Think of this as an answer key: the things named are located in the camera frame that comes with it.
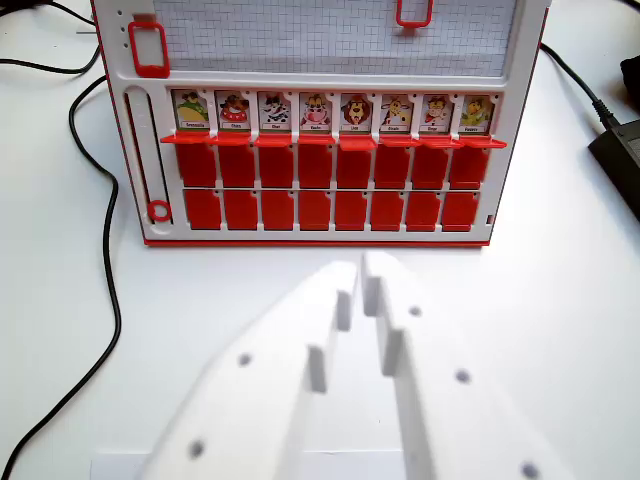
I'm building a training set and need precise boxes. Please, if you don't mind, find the black power adapter box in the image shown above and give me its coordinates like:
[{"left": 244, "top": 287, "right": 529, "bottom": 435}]
[{"left": 586, "top": 118, "right": 640, "bottom": 224}]

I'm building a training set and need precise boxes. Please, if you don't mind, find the red and white game board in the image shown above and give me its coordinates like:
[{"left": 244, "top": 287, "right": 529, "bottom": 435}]
[{"left": 89, "top": 0, "right": 551, "bottom": 250}]

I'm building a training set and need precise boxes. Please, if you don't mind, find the black object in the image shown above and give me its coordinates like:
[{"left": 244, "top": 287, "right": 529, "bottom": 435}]
[{"left": 619, "top": 56, "right": 640, "bottom": 94}]

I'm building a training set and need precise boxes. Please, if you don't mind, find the long looping black cable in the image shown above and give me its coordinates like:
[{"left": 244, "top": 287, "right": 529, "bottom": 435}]
[{"left": 0, "top": 73, "right": 123, "bottom": 469}]

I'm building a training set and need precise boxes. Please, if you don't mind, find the black cable with strain relief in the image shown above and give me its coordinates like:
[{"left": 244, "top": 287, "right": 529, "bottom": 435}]
[{"left": 540, "top": 43, "right": 625, "bottom": 130}]

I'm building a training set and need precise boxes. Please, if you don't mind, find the thin black cable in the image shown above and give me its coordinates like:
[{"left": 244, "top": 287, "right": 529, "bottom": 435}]
[
  {"left": 0, "top": 0, "right": 97, "bottom": 26},
  {"left": 0, "top": 42, "right": 104, "bottom": 76}
]

